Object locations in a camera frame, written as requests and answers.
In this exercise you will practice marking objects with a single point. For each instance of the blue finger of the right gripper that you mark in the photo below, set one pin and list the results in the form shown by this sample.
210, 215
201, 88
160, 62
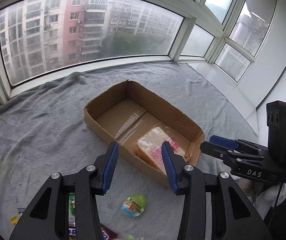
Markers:
228, 156
239, 145

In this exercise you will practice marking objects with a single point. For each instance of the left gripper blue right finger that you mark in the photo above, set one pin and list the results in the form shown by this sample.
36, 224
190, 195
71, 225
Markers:
168, 161

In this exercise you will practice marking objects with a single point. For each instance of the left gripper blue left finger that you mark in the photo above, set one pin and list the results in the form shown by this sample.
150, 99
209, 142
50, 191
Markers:
113, 153

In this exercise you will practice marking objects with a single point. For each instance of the bread loaf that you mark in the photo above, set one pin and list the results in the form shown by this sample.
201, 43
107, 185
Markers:
148, 147

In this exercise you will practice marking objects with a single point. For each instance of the small green jelly cup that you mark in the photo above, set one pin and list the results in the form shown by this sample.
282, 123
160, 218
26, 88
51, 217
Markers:
134, 205

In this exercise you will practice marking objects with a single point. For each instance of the clear packet green candy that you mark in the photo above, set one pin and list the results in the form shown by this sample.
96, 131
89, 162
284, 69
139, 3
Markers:
131, 237

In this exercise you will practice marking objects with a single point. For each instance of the yellow candy wrapper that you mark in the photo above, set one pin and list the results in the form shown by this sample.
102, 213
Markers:
14, 220

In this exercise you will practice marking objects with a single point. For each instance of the Snickers bar chinese label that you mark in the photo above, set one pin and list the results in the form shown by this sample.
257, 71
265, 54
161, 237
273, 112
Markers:
92, 233

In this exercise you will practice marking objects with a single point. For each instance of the black small snack packet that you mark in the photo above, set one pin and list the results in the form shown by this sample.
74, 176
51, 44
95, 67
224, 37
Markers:
20, 211

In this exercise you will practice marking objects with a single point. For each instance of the white gloved right hand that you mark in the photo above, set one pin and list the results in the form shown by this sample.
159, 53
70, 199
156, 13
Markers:
262, 200

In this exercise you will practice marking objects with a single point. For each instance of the brown cardboard box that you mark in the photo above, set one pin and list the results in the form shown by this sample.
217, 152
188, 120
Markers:
126, 111

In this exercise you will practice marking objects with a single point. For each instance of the grey blanket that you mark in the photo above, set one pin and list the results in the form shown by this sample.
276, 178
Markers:
45, 132

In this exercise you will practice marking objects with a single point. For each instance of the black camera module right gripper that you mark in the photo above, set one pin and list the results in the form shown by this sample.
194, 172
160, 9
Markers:
276, 122

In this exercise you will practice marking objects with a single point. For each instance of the white window frame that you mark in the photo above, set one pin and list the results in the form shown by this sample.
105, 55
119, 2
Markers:
40, 37

